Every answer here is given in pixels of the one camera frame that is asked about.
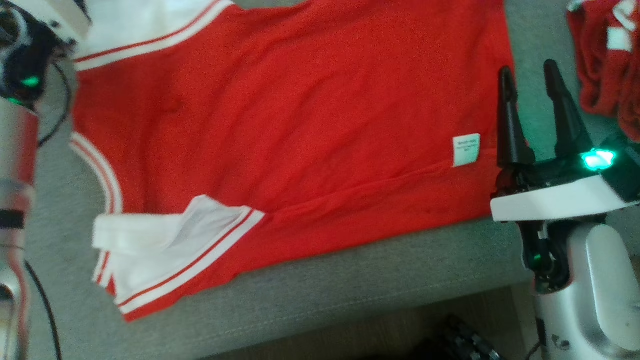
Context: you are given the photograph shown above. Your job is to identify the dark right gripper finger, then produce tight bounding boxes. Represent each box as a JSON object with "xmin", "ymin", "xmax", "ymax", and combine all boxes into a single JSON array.
[
  {"xmin": 496, "ymin": 65, "xmax": 536, "ymax": 171},
  {"xmin": 543, "ymin": 58, "xmax": 595, "ymax": 161}
]

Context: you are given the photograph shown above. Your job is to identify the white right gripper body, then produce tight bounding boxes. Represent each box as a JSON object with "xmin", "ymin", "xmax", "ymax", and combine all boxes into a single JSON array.
[{"xmin": 489, "ymin": 148, "xmax": 640, "ymax": 223}]

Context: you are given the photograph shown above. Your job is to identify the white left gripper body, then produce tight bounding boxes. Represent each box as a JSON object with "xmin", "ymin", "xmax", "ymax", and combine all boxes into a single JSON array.
[{"xmin": 10, "ymin": 0, "xmax": 94, "ymax": 45}]

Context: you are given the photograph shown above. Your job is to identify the red shorts with white stripe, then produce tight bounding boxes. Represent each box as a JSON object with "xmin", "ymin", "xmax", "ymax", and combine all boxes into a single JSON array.
[{"xmin": 566, "ymin": 0, "xmax": 640, "ymax": 144}]

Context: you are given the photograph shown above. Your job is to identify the red jersey with white trim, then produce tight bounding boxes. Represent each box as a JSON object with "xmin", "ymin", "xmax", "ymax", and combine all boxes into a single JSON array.
[{"xmin": 69, "ymin": 0, "xmax": 517, "ymax": 324}]

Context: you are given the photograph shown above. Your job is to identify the grey sofa seat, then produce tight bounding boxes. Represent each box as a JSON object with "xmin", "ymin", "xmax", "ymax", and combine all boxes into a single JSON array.
[{"xmin": 17, "ymin": 0, "xmax": 640, "ymax": 360}]

